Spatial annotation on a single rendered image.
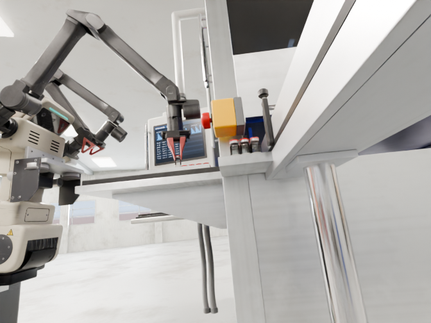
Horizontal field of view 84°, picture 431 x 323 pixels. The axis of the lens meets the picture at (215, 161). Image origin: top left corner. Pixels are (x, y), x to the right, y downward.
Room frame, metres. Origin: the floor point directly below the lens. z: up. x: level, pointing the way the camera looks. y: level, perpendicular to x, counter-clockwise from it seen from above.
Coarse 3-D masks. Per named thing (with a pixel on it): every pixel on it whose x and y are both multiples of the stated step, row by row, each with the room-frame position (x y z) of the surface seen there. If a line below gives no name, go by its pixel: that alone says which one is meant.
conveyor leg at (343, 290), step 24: (288, 168) 0.42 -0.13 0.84; (312, 168) 0.38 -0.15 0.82; (312, 192) 0.39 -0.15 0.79; (336, 192) 0.38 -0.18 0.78; (312, 216) 0.40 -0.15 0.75; (336, 216) 0.37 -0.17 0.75; (336, 240) 0.37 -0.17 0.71; (336, 264) 0.38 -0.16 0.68; (336, 288) 0.38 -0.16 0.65; (360, 288) 0.38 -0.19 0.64; (336, 312) 0.39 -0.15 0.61; (360, 312) 0.38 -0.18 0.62
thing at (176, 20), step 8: (176, 16) 1.69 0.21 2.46; (176, 24) 1.69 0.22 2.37; (176, 32) 1.69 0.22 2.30; (176, 40) 1.69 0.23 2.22; (176, 48) 1.69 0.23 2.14; (176, 56) 1.69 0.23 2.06; (176, 64) 1.69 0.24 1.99; (176, 72) 1.69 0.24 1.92; (176, 80) 1.69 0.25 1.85; (184, 88) 1.71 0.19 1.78; (184, 96) 1.69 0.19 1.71
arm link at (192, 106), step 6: (168, 90) 0.78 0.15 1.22; (174, 90) 0.78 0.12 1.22; (168, 96) 0.78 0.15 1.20; (174, 96) 0.78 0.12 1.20; (168, 102) 0.80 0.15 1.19; (174, 102) 0.80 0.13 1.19; (180, 102) 0.81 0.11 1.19; (186, 102) 0.81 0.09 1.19; (192, 102) 0.81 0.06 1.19; (198, 102) 0.81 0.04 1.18; (186, 108) 0.80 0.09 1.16; (192, 108) 0.80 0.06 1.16; (198, 108) 0.81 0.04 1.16; (186, 114) 0.81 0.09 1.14; (192, 114) 0.81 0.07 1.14; (198, 114) 0.82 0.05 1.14
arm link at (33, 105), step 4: (32, 96) 0.78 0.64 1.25; (32, 100) 0.78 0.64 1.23; (36, 100) 0.80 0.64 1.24; (28, 104) 0.77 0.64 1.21; (32, 104) 0.78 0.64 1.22; (36, 104) 0.80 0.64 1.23; (8, 108) 0.77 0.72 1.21; (24, 108) 0.77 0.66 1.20; (28, 108) 0.78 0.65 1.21; (32, 108) 0.79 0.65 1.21; (36, 108) 0.81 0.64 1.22; (24, 112) 0.80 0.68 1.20; (28, 112) 0.80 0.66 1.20; (32, 112) 0.81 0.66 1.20
